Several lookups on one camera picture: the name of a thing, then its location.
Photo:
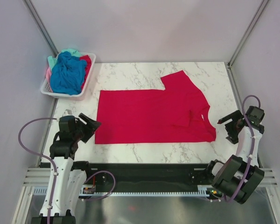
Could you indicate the white plastic laundry basket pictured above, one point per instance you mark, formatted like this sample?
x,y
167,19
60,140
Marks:
x,y
46,89

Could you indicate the pink t shirt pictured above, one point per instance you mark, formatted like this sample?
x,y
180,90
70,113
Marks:
x,y
48,74

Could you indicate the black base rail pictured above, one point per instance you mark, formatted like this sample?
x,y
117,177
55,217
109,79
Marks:
x,y
145,176

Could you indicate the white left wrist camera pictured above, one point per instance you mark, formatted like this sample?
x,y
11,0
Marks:
x,y
67,113

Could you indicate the aluminium frame post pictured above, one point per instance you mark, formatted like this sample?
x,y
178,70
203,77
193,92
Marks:
x,y
41,26
251,26

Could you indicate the red t shirt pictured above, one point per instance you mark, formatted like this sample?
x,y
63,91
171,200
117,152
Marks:
x,y
88,63
177,114

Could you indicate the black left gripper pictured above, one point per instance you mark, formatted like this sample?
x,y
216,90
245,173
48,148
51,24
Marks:
x,y
93,124

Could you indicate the right aluminium frame post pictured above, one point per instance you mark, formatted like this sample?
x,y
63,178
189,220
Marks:
x,y
251,26

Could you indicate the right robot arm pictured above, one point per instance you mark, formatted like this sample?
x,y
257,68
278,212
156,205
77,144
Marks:
x,y
240,175

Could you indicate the blue t shirt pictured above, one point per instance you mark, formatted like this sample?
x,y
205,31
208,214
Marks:
x,y
68,74

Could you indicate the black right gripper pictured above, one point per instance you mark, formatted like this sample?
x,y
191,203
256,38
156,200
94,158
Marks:
x,y
233,136

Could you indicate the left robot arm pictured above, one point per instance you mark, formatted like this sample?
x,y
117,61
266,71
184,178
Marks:
x,y
66,180

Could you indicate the left aluminium frame post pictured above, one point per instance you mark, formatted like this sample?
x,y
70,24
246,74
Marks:
x,y
41,26

